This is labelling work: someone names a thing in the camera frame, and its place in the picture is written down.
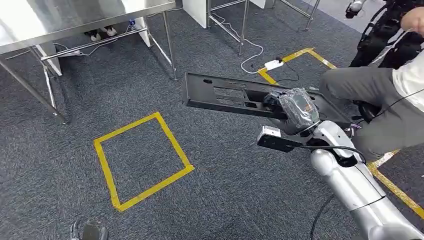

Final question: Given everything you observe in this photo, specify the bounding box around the black stool, chrome base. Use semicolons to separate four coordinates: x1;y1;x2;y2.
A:
352;100;382;124

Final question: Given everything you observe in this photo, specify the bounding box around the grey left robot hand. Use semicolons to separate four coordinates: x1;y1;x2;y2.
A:
70;219;110;240

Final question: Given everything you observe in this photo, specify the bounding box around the white power strip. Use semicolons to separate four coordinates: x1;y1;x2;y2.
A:
58;49;83;58
264;59;285;72

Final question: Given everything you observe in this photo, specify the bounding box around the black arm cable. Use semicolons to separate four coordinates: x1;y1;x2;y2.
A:
286;142;368;165
309;194;336;240

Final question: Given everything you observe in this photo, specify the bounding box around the black rig with cables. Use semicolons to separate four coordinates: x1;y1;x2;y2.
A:
344;0;424;70

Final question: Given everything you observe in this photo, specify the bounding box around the black floor cable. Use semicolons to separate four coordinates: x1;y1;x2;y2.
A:
274;59;300;85

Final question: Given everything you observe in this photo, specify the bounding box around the white cable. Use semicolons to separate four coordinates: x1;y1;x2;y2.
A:
52;37;121;58
209;12;266;75

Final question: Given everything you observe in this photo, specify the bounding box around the large steel table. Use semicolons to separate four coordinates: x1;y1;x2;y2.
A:
0;0;180;125

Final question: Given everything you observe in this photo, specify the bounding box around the long black plastic panel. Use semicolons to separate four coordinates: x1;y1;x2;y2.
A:
182;72;353;131

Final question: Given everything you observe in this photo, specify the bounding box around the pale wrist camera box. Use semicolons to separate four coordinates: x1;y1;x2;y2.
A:
256;125;303;154

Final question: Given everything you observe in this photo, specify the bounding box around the person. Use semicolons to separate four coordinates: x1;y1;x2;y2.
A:
318;5;424;163

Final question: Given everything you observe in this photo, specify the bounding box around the white board panel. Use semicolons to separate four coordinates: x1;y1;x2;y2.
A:
34;41;64;77
181;0;211;30
249;0;277;10
133;16;153;48

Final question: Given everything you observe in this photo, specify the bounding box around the person's shoe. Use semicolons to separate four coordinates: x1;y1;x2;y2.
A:
100;25;119;38
84;28;103;43

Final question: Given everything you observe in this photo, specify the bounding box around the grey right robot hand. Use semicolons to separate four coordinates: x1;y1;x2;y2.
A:
263;87;321;137

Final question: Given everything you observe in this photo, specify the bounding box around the steel table frame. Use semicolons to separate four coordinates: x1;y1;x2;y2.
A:
279;0;322;31
206;0;252;56

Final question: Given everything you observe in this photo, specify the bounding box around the person's hand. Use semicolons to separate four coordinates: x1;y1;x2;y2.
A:
400;5;424;38

